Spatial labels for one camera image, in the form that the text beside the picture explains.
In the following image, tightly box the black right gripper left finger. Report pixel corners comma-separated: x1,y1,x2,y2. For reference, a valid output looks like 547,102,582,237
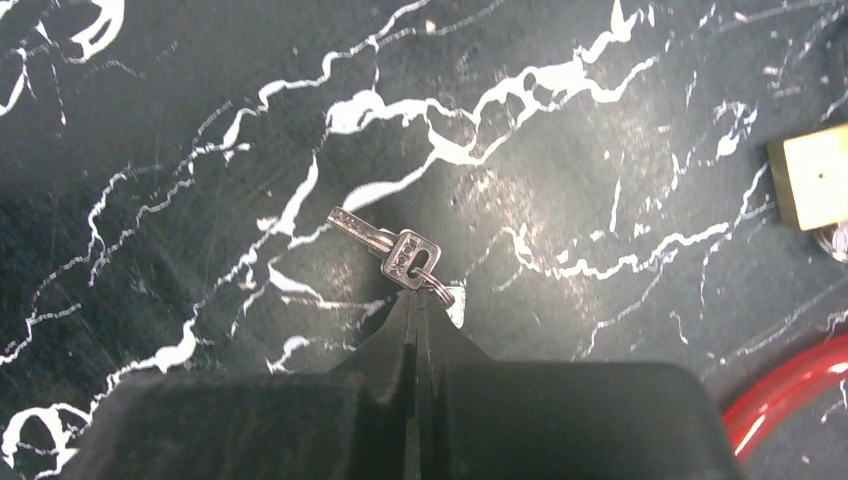
62,291,418,479

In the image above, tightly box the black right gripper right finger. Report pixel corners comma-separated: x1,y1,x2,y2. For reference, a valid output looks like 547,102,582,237
417,293,742,479

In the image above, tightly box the small silver key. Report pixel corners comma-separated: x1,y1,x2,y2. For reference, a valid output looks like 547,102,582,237
327,207,466,328

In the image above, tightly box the red cable lock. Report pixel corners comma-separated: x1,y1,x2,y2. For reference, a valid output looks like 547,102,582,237
722,334,847,462

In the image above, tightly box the brass padlock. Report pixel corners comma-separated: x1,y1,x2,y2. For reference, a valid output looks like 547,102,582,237
767,124,847,264

